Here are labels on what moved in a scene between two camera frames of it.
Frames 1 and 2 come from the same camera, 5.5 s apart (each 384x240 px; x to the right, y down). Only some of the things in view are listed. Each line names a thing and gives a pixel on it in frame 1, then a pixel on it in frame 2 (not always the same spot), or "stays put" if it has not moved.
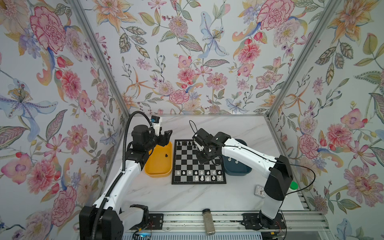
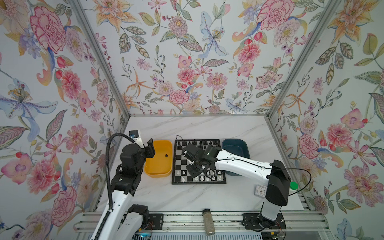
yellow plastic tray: x=159 y=163 stays put
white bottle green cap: x=294 y=185 stays put
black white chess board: x=187 y=169 stays put
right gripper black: x=205 y=150 to x=193 y=158
